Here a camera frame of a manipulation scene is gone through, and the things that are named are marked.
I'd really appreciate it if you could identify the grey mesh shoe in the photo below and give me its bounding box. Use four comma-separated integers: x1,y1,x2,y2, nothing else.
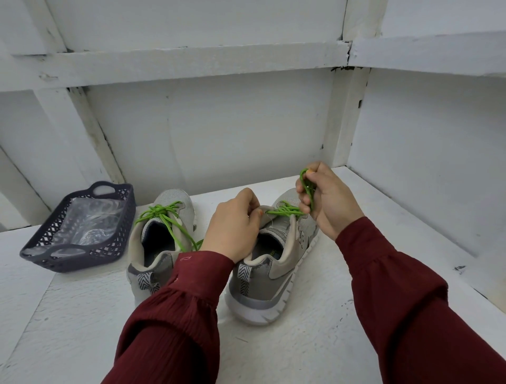
125,187,197,308
225,187,322,327

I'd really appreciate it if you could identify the dark plastic lattice basket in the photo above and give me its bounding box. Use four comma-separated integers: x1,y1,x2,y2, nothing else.
19,180,137,274

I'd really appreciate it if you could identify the person's right hand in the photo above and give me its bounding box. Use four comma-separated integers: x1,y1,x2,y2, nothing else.
295,160,366,242

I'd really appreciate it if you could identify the person's left hand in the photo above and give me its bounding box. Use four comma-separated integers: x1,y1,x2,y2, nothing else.
201,187,264,264

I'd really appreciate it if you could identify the clear plastic bag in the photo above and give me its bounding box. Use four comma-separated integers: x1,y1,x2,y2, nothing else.
51,197,127,247

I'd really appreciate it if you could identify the person's left forearm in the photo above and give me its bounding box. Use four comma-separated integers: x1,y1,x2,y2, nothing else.
102,250,236,384

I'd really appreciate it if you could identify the green shoelace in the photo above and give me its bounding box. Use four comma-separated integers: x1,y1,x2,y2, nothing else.
133,201,206,255
266,167,318,220

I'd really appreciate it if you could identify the person's right forearm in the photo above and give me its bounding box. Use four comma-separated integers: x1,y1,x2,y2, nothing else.
334,216,506,384

